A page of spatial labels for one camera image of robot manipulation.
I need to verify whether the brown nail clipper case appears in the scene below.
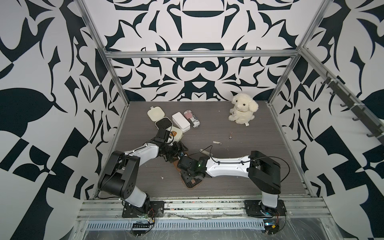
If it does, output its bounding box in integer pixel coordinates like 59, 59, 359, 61
173, 161, 203, 190

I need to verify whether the cream nail clipper case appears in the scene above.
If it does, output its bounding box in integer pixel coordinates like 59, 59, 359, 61
170, 127, 183, 143

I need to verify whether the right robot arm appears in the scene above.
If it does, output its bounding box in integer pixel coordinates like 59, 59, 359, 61
177, 151, 282, 209

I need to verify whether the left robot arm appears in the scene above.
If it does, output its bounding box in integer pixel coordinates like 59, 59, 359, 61
98, 129, 188, 209

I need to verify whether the white rectangular box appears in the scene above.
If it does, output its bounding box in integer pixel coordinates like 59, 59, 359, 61
172, 112, 191, 133

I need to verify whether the flag pattern can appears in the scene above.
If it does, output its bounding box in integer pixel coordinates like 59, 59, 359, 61
184, 110, 201, 128

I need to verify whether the cream case far left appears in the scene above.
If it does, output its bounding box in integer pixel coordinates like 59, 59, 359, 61
147, 107, 173, 131

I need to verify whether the white plush dog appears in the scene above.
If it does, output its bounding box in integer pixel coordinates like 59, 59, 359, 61
228, 93, 259, 126

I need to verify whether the left electronics board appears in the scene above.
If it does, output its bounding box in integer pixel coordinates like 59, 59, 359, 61
131, 222, 153, 236

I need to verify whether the electronics board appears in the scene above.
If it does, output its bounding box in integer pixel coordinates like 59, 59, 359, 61
263, 219, 280, 236
131, 222, 153, 236

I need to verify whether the right electronics board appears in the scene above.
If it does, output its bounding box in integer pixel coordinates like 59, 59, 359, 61
263, 219, 280, 236

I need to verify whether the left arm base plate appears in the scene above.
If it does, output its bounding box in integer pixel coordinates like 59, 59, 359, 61
122, 201, 165, 218

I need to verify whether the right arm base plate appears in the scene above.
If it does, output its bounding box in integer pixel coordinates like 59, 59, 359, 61
244, 200, 287, 219

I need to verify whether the aluminium front rail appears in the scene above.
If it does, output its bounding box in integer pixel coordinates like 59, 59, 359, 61
76, 195, 332, 221

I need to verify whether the wall hook rack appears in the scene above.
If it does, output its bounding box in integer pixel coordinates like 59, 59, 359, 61
320, 72, 384, 145

